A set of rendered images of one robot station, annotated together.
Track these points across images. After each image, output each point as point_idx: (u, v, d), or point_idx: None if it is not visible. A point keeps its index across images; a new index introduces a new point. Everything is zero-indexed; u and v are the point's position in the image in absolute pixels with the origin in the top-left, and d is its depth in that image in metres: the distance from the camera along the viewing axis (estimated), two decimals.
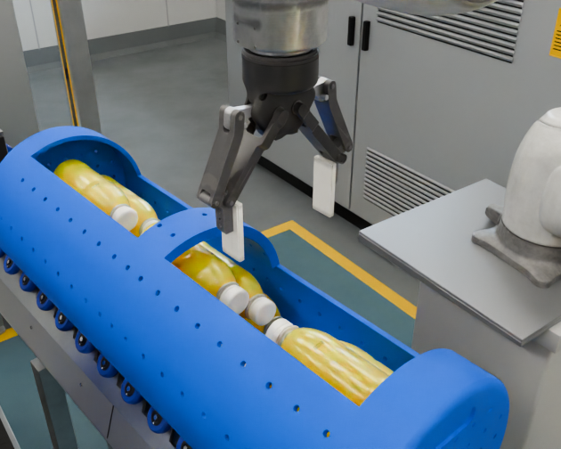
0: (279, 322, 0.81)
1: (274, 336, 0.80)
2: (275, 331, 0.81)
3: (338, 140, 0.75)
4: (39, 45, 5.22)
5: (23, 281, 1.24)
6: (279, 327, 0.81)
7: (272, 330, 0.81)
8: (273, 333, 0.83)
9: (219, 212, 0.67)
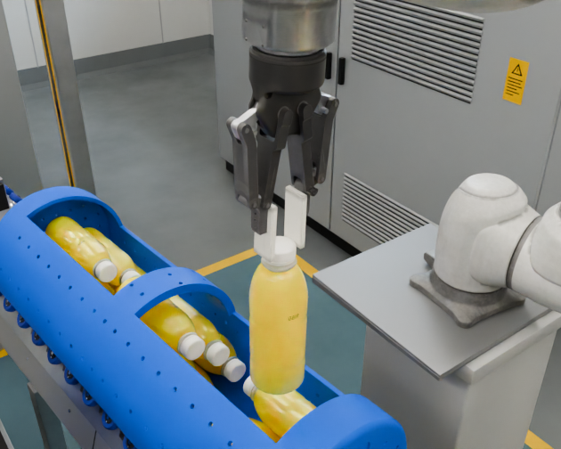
0: (288, 257, 0.74)
1: (274, 263, 0.74)
2: (279, 262, 0.74)
3: (311, 171, 0.74)
4: (38, 63, 5.41)
5: (20, 319, 1.43)
6: (285, 262, 0.74)
7: (278, 259, 0.74)
8: (275, 245, 0.75)
9: (255, 214, 0.70)
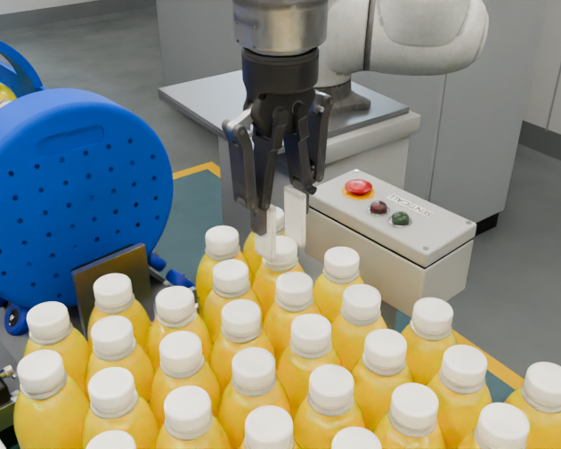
0: (290, 257, 0.74)
1: (276, 263, 0.74)
2: (280, 262, 0.74)
3: (309, 170, 0.74)
4: None
5: None
6: (287, 262, 0.74)
7: (279, 259, 0.74)
8: (276, 245, 0.75)
9: (254, 215, 0.70)
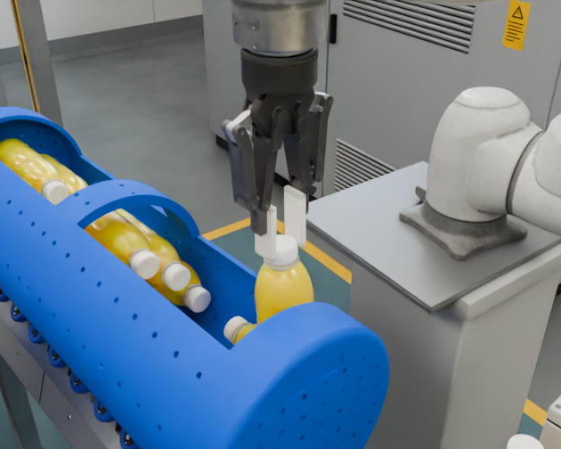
0: None
1: None
2: None
3: None
4: None
5: None
6: None
7: None
8: None
9: (254, 215, 0.70)
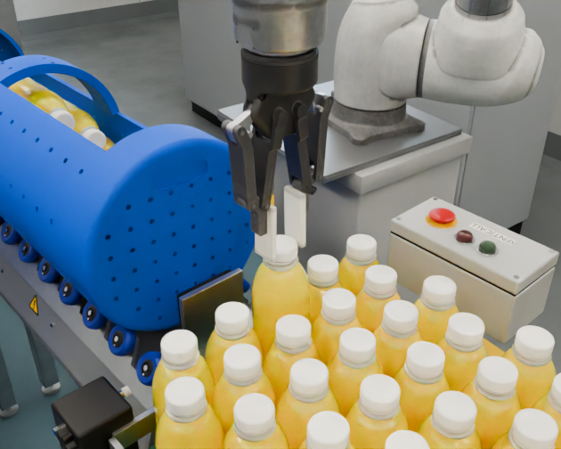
0: (392, 285, 0.79)
1: (378, 291, 0.79)
2: (382, 290, 0.79)
3: None
4: None
5: None
6: (388, 290, 0.79)
7: (381, 288, 0.79)
8: (378, 274, 0.80)
9: (254, 215, 0.70)
